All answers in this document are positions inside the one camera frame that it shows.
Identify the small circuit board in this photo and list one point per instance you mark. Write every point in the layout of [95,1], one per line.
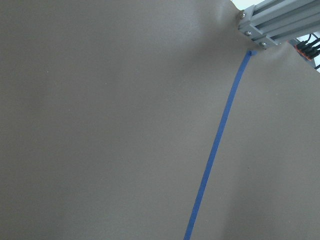
[309,50]

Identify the aluminium frame post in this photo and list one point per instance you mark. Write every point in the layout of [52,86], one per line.
[272,22]

